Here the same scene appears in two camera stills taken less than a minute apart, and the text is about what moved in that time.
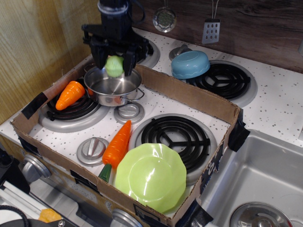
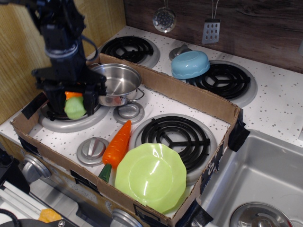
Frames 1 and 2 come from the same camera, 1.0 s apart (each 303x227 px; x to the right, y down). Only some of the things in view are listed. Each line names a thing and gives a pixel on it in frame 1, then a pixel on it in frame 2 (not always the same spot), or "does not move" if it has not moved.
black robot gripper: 115,34 to 67,71
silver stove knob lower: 90,152 does not move
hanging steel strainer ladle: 164,18 does not move
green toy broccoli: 114,65 to 75,107
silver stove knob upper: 133,111 does not move
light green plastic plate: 152,175 does not move
